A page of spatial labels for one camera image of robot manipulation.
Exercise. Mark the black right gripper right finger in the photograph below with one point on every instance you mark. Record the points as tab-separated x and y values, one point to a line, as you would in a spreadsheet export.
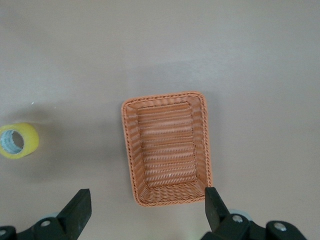
216	210

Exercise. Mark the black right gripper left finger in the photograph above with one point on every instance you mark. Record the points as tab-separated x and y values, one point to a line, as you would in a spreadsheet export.
75	212

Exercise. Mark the brown wicker basket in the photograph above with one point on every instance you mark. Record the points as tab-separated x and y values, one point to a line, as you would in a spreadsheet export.
167	150

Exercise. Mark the yellowish clear tape roll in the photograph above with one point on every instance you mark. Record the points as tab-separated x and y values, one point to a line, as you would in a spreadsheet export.
30	140

